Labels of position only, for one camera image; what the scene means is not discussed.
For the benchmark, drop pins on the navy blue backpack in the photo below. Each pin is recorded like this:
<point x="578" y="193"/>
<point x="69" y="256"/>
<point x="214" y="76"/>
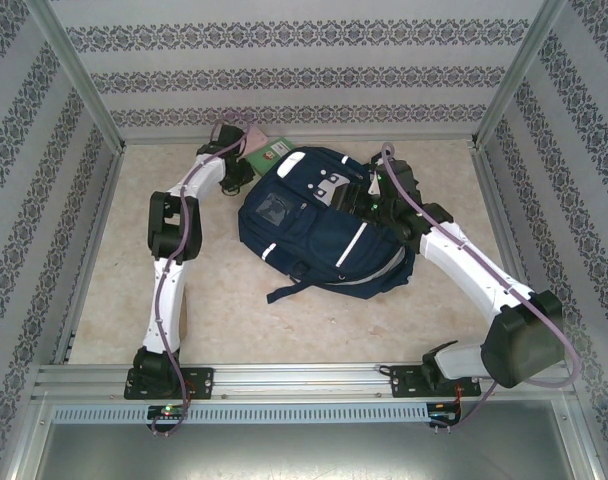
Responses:
<point x="294" y="235"/>

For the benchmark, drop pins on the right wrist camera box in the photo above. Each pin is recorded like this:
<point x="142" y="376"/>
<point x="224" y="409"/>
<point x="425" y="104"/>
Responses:
<point x="375" y="192"/>

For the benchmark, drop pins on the left controller board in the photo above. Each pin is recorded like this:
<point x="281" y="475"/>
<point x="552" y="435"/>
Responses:
<point x="168" y="411"/>

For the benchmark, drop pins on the aluminium frame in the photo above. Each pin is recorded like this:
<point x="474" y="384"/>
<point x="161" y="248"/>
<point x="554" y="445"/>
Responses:
<point x="299" y="376"/>

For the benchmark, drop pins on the pink pencil case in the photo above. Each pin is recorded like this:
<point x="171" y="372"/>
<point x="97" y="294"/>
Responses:
<point x="256" y="140"/>

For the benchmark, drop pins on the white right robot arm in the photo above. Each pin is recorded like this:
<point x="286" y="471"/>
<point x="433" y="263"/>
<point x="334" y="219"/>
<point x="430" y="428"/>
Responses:
<point x="454" y="270"/>

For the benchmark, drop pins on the right controller board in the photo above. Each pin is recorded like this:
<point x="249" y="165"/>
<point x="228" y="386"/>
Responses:
<point x="445" y="411"/>

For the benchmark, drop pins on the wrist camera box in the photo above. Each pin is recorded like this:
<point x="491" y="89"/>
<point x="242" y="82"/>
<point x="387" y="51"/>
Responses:
<point x="231" y="186"/>
<point x="375" y="192"/>

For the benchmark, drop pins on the grey metal sheet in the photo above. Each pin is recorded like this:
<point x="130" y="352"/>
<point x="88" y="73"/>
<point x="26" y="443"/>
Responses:
<point x="304" y="450"/>

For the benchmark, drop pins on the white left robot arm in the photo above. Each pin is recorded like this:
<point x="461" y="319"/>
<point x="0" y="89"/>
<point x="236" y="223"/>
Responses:
<point x="170" y="310"/>

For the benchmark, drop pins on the controller board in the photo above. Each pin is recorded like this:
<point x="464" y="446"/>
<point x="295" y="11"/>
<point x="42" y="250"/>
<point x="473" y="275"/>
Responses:
<point x="445" y="411"/>
<point x="168" y="411"/>

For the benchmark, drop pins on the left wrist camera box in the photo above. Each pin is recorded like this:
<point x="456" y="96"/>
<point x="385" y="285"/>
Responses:
<point x="231" y="186"/>

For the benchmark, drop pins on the brown glasses case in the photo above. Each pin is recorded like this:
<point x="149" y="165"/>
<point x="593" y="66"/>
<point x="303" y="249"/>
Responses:
<point x="185" y="315"/>

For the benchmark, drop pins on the green book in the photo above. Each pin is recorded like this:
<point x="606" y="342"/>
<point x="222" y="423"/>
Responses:
<point x="269" y="155"/>

